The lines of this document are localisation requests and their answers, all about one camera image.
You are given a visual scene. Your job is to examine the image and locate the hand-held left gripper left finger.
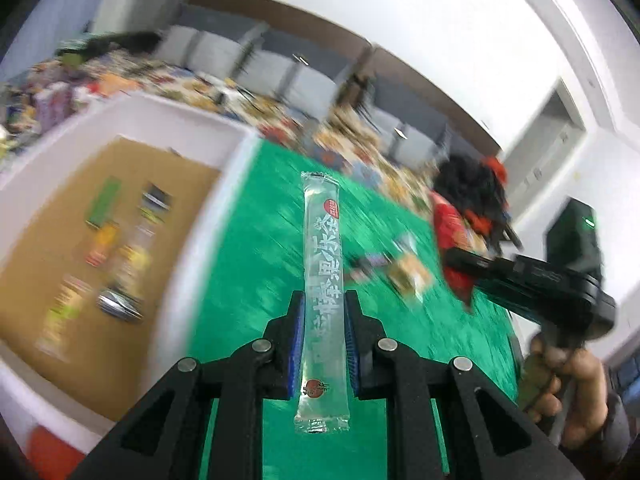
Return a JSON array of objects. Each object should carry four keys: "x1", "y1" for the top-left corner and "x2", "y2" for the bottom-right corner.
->
[{"x1": 70, "y1": 290, "x2": 307, "y2": 480}]

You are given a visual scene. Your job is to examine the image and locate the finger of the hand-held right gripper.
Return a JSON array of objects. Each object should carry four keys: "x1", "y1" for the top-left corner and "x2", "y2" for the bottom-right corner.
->
[{"x1": 442, "y1": 249, "x2": 506, "y2": 286}]

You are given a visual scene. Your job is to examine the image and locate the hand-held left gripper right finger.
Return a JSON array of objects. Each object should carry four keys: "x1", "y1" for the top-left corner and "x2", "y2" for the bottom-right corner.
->
[{"x1": 344, "y1": 290, "x2": 586, "y2": 480}]

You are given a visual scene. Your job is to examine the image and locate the red snack bag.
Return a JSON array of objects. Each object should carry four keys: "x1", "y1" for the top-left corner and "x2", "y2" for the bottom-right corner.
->
[{"x1": 432, "y1": 200, "x2": 488, "y2": 313}]

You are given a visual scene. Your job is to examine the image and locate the clear long stick packet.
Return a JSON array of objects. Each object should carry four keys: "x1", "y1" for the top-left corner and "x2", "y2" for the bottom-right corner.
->
[{"x1": 294, "y1": 171, "x2": 351, "y2": 435}]

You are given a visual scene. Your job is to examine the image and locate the silver dark snack packet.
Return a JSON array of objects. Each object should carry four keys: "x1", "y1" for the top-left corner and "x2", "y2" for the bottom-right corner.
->
[{"x1": 97, "y1": 287, "x2": 147, "y2": 324}]

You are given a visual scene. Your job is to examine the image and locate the dark striped snack packet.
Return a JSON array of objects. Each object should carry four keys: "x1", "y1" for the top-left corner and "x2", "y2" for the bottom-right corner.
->
[{"x1": 137, "y1": 185, "x2": 174, "y2": 222}]

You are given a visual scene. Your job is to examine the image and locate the yellow red sausage packet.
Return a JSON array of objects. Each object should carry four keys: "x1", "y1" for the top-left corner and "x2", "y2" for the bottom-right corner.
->
[{"x1": 85, "y1": 224, "x2": 120, "y2": 267}]

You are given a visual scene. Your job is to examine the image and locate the white yellow snack packet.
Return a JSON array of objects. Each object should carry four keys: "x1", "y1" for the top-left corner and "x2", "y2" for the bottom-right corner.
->
[{"x1": 37, "y1": 275, "x2": 93, "y2": 357}]

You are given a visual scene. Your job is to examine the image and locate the green snack packet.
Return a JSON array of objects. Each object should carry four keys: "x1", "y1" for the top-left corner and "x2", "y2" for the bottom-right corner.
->
[{"x1": 86, "y1": 177, "x2": 122, "y2": 227}]

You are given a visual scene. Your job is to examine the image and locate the white cardboard box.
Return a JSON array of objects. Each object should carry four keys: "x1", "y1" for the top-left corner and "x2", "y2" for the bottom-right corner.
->
[{"x1": 0, "y1": 91, "x2": 262, "y2": 480}]

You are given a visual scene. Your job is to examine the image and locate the person's right forearm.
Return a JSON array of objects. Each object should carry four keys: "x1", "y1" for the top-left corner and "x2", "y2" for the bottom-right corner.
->
[{"x1": 595, "y1": 364, "x2": 637, "y2": 467}]

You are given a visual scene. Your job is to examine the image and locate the person's right hand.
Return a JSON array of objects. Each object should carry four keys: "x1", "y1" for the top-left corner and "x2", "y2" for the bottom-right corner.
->
[{"x1": 520, "y1": 332, "x2": 615, "y2": 450}]

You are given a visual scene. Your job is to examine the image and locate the beige cookie packet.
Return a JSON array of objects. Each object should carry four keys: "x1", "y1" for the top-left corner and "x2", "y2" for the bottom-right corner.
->
[{"x1": 390, "y1": 255, "x2": 434, "y2": 307}]

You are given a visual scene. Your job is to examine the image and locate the small clear snack packet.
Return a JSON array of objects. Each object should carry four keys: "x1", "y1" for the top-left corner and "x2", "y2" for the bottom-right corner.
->
[{"x1": 395, "y1": 234, "x2": 419, "y2": 262}]

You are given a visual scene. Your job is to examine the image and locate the black red garment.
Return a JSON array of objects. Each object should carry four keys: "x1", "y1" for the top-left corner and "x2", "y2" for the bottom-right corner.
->
[{"x1": 430, "y1": 155, "x2": 524, "y2": 257}]

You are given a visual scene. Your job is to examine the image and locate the dark candy bar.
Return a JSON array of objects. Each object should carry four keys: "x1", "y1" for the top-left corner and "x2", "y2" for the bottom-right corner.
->
[{"x1": 350, "y1": 254, "x2": 396, "y2": 282}]

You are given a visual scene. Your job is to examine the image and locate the green patterned blanket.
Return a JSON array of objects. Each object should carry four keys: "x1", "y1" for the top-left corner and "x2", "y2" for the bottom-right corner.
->
[{"x1": 185, "y1": 140, "x2": 522, "y2": 480}]

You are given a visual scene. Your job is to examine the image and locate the white door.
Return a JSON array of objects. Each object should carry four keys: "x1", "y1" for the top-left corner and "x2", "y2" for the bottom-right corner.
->
[{"x1": 502, "y1": 77, "x2": 587, "y2": 222}]

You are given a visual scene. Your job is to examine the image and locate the floral bedsheet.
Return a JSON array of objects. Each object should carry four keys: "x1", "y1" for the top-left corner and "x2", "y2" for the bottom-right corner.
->
[{"x1": 30, "y1": 60, "x2": 443, "y2": 207}]

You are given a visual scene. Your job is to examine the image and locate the red object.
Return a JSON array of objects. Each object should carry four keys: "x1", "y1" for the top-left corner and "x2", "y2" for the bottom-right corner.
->
[{"x1": 27, "y1": 427, "x2": 87, "y2": 480}]

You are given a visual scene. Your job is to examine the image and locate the dark cloth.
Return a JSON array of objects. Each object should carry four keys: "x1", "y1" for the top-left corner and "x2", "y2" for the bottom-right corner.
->
[{"x1": 55, "y1": 30, "x2": 168, "y2": 57}]

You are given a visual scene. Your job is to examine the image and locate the grey strapped pillow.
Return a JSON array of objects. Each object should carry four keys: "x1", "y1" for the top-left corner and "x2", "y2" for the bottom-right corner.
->
[
  {"x1": 375, "y1": 110, "x2": 447, "y2": 167},
  {"x1": 272, "y1": 52, "x2": 347, "y2": 117},
  {"x1": 190, "y1": 30, "x2": 251, "y2": 81}
]

